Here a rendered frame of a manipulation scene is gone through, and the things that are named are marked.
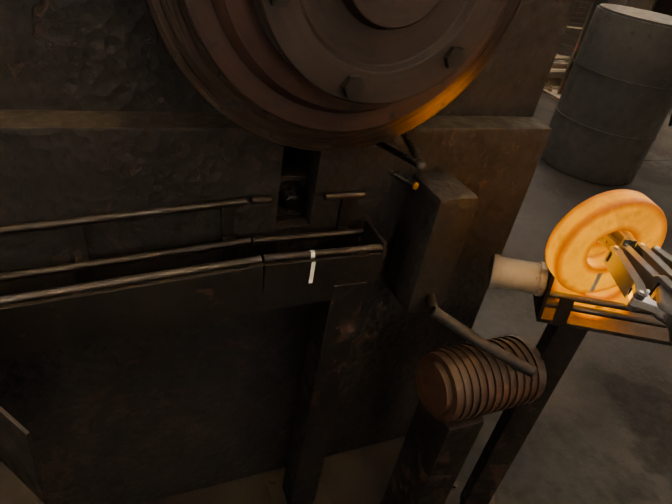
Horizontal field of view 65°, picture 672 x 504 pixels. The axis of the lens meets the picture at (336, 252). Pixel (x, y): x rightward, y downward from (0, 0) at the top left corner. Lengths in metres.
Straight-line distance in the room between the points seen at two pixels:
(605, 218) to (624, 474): 1.09
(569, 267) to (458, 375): 0.28
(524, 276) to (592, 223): 0.23
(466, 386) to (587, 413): 0.92
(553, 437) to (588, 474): 0.12
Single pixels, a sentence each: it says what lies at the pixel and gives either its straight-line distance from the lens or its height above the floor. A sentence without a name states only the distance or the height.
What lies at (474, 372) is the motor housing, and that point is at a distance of 0.96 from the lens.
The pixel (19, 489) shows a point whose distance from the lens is 0.68.
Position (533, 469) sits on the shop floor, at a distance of 1.59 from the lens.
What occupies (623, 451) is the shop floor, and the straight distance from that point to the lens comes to 1.79.
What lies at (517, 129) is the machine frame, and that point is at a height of 0.87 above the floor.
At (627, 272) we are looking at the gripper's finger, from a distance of 0.71.
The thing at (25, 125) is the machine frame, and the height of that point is 0.87.
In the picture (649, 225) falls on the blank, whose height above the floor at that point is 0.87.
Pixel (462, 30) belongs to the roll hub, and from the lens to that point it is 0.64.
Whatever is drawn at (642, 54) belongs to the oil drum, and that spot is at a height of 0.73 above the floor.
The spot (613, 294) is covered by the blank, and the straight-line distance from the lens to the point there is 0.99.
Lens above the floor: 1.16
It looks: 34 degrees down
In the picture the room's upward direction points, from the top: 11 degrees clockwise
